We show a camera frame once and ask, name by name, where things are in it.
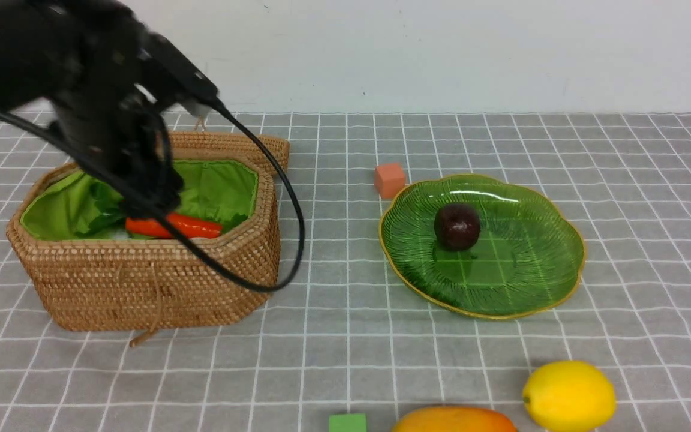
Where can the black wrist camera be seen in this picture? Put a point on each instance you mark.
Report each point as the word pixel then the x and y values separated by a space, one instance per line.
pixel 173 80

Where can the green foam cube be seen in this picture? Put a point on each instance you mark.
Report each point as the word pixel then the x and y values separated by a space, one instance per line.
pixel 348 422

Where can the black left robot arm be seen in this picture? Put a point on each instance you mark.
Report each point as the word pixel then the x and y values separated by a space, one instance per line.
pixel 88 58

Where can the green leaf-shaped glass plate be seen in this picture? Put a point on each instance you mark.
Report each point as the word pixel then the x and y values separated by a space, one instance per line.
pixel 528 258

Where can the grey checked tablecloth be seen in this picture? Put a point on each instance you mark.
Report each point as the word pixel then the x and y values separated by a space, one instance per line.
pixel 347 336

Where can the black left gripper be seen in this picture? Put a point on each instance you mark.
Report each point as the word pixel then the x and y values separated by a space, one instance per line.
pixel 121 131

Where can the orange toy mango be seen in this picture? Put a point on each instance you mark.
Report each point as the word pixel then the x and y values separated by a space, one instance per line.
pixel 454 418

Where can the orange toy carrot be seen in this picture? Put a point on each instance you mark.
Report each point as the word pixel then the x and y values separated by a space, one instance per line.
pixel 195 227

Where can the woven wicker basket lid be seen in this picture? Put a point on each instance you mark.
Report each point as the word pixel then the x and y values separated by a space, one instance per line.
pixel 204 144

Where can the orange foam cube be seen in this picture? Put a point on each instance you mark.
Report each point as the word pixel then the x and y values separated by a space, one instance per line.
pixel 389 180

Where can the woven wicker basket green lining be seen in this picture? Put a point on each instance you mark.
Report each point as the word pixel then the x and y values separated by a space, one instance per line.
pixel 106 281

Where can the yellow toy lemon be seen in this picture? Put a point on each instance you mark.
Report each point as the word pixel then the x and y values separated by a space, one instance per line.
pixel 569 396

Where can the dark purple passion fruit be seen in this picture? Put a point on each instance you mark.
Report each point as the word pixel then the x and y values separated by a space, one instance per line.
pixel 457 226

